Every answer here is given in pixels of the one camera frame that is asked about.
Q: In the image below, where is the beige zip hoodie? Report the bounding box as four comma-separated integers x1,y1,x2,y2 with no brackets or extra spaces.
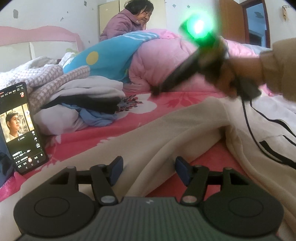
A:
1,97,295,240

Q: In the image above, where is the pile of mixed clothes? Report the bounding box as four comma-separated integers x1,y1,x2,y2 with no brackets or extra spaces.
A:
0,47,127,136

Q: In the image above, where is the operator right hand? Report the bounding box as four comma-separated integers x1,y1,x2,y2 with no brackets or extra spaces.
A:
214,57,265,98

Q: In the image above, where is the pink grey floral duvet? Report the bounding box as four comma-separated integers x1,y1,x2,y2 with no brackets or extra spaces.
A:
123,29,271,93

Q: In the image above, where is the brown wooden door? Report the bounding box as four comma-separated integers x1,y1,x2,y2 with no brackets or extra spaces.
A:
218,1,271,48

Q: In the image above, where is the woman in purple jacket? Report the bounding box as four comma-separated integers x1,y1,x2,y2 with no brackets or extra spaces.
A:
99,0,154,42

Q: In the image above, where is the blue pillow with stripes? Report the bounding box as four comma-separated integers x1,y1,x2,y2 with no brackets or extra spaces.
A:
63,31,159,83

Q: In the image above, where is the black smartphone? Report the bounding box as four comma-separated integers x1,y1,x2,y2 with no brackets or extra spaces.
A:
1,82,49,175

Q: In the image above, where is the dark blue jacket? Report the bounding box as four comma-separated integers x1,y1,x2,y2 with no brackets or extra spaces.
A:
0,152,15,187

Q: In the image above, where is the pink white headboard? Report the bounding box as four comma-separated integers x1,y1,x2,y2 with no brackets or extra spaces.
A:
1,26,84,72

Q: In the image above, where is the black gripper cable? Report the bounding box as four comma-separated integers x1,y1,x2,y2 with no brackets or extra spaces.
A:
240,97,296,170

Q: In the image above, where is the wall coat hook rack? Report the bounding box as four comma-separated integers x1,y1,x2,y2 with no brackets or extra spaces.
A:
281,4,292,22

